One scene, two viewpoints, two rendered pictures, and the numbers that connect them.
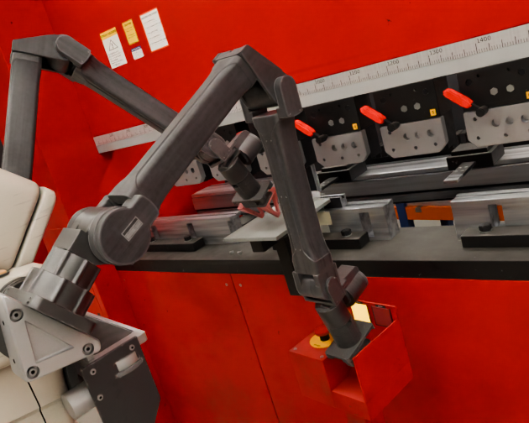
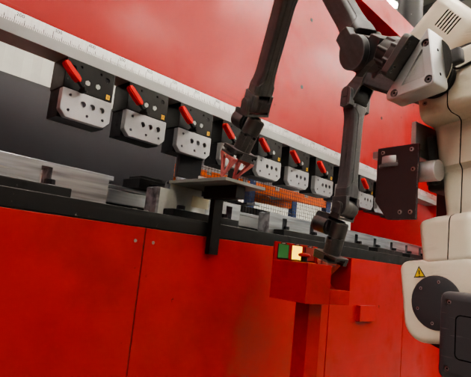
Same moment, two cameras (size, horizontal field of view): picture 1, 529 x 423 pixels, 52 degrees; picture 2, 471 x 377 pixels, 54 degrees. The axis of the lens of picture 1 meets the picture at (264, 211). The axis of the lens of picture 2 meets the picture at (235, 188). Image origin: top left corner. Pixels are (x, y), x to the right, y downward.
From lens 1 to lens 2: 2.03 m
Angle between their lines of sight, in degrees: 90
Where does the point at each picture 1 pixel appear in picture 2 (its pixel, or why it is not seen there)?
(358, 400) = (345, 291)
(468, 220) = (274, 224)
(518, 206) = (291, 222)
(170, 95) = (115, 32)
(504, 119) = (299, 176)
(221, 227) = (96, 185)
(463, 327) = not seen: hidden behind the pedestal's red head
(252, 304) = (156, 266)
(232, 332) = (110, 307)
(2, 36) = not seen: outside the picture
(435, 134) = (277, 170)
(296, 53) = (231, 85)
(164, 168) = not seen: hidden behind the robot
